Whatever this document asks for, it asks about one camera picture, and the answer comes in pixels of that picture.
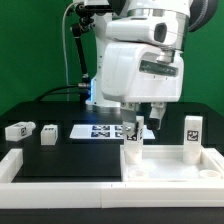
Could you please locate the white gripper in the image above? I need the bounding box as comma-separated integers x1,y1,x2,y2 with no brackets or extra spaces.
101,42,184,135

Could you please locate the white sheet with tags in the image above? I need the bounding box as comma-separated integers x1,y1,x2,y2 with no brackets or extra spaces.
69,124,156,140

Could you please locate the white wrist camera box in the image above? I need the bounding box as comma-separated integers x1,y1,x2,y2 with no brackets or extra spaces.
106,17,182,50

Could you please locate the white U-shaped fence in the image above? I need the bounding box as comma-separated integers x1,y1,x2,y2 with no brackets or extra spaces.
0,149,224,209

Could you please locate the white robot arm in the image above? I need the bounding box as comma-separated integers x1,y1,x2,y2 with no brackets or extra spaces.
76,0,219,136

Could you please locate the grey cable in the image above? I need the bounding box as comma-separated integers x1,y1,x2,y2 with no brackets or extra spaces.
61,1,84,86

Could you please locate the white square table top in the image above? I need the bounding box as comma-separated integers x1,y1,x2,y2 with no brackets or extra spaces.
120,145,224,182

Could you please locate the black cable at base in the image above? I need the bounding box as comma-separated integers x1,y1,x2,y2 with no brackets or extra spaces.
34,85,84,102

